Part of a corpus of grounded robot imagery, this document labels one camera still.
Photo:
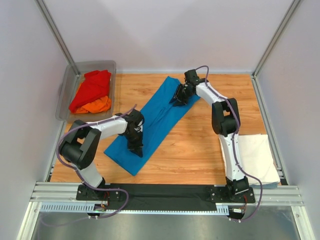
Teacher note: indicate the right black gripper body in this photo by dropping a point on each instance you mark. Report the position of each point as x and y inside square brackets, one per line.
[183, 94]

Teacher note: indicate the clear plastic bin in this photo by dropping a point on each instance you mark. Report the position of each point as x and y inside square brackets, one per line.
[73, 76]

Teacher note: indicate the orange t shirt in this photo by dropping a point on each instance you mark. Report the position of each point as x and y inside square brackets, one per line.
[100, 105]

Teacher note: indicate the folded white t shirt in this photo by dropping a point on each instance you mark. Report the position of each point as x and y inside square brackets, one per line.
[254, 155]

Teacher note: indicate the slotted grey cable duct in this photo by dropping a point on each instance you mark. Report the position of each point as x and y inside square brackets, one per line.
[69, 207]

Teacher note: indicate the red t shirt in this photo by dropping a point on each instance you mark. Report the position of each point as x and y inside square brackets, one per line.
[96, 85]

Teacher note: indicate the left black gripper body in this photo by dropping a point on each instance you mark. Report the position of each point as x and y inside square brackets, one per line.
[135, 139]

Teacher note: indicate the right aluminium frame post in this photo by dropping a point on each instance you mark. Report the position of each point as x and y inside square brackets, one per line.
[294, 5]

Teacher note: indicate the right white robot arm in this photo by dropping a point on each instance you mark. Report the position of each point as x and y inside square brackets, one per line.
[225, 121]

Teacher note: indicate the left aluminium frame post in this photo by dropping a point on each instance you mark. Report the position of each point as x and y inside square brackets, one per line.
[56, 33]

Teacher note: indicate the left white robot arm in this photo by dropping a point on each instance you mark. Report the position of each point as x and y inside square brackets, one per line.
[77, 148]

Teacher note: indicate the aluminium frame post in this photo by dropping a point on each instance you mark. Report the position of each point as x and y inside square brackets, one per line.
[294, 5]
[56, 33]

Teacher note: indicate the folded light blue t shirt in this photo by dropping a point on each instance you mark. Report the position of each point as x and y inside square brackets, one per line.
[265, 186]

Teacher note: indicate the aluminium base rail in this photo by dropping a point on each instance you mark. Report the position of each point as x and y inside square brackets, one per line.
[54, 192]

